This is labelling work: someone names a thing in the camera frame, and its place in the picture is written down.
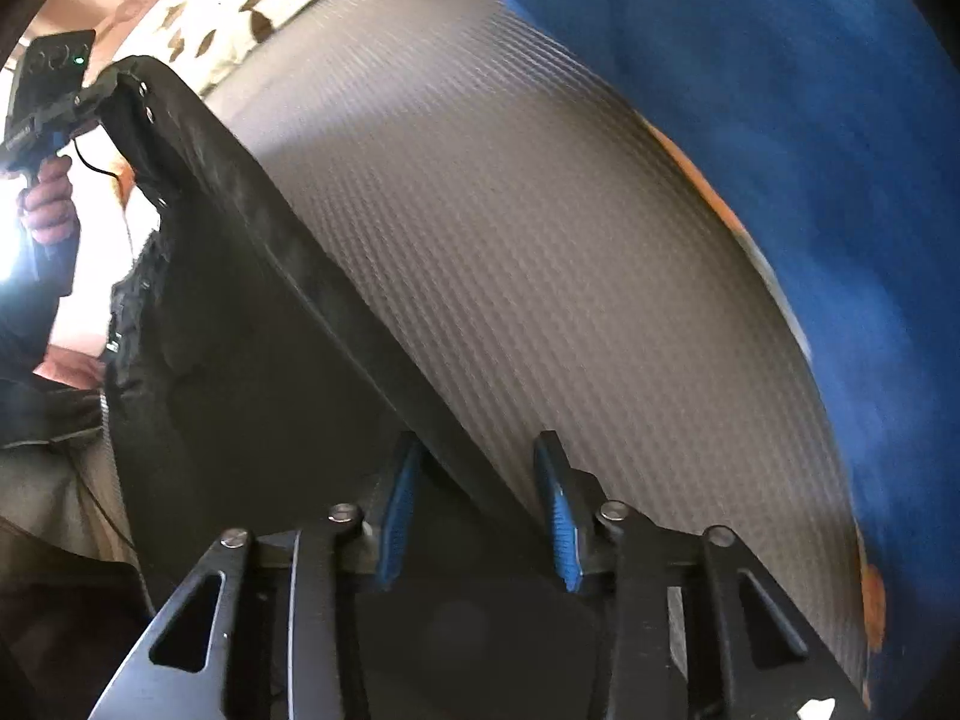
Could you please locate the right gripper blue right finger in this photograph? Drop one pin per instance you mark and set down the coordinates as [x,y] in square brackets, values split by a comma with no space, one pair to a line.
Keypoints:
[571,499]

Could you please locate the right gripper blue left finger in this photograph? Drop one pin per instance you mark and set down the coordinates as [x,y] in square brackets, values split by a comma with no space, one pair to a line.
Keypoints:
[388,513]

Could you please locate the black denim pants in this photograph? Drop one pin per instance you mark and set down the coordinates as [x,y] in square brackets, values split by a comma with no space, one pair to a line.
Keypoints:
[253,401]

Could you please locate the person's left forearm dark sleeve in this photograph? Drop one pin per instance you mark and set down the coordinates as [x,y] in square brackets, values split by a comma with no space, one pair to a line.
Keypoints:
[40,277]

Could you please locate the person's left hand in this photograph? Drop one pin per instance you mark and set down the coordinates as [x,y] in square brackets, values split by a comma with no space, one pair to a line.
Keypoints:
[45,211]

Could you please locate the grey mesh mattress pad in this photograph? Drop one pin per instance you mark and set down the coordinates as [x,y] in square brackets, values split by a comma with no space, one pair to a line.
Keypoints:
[547,265]

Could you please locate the blue floral blanket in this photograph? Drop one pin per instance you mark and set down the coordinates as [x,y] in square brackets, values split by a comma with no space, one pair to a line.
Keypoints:
[830,127]

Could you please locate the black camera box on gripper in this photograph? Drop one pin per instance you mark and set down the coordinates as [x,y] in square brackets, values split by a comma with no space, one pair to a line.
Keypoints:
[52,67]

